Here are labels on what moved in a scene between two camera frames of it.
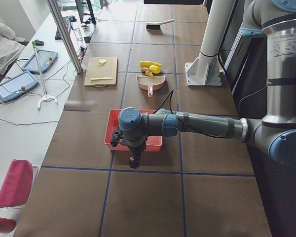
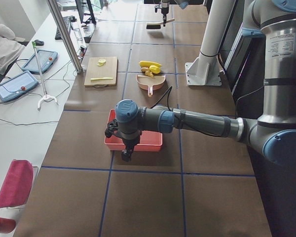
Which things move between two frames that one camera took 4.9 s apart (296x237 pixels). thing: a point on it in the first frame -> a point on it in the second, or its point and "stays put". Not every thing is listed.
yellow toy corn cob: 143,63 stays put
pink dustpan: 150,84 stays put
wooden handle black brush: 151,25 stays put
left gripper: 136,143 -> 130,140
